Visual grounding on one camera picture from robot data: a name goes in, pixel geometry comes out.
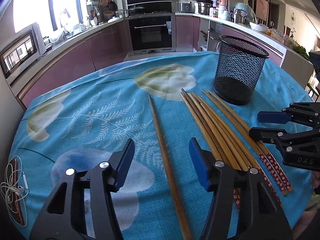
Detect white microwave oven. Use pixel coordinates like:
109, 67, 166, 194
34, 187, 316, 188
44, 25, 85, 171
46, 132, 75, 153
1, 22, 46, 84

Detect brown bamboo chopstick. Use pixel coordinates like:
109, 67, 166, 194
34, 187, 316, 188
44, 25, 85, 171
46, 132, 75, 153
181, 88, 241, 210

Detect black wok on stove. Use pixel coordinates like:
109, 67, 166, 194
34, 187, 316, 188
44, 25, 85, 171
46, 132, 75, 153
128, 6, 145, 16

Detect black range hood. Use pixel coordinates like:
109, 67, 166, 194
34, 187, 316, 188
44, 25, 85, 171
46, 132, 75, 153
127, 0, 172, 14

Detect blue floral tablecloth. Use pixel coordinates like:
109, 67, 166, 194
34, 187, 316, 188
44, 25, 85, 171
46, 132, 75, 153
10, 52, 310, 239

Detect person's right hand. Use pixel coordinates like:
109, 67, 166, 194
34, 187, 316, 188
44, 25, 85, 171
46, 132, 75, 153
311, 171, 320, 195

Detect bamboo chopstick red floral end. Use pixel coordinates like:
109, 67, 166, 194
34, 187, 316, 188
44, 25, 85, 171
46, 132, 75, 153
202, 90, 292, 194

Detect tan bamboo chopstick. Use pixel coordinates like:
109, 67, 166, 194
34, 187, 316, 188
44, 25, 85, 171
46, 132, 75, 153
180, 92, 223, 161

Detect white earphones cable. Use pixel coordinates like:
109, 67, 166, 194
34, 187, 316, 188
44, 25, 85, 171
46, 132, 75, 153
0, 155, 30, 228

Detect purple kitchen cabinets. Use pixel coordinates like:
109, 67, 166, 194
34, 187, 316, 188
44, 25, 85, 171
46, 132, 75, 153
12, 13, 286, 107

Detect light bamboo chopstick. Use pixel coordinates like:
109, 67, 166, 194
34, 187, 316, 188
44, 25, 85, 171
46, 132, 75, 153
188, 93, 277, 196

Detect dark brown wooden chopstick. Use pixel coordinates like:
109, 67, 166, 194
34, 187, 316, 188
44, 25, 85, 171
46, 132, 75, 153
148, 95, 192, 239

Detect black mesh utensil holder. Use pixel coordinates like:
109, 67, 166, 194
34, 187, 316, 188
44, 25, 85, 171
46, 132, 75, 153
213, 35, 270, 106

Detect phone in brown case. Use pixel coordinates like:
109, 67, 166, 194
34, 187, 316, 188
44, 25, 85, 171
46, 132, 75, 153
11, 159, 24, 226

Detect pink kettle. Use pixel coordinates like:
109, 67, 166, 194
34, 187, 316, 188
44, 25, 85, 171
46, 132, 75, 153
219, 0, 229, 10

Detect green food cover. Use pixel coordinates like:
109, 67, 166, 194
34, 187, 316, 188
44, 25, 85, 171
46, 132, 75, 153
234, 2, 258, 25

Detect black built-in oven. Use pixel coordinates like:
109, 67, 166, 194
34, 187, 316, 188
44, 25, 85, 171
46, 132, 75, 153
129, 16, 172, 51

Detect steel pot on counter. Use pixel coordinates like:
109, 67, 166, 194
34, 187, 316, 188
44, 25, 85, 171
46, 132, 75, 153
196, 0, 213, 15

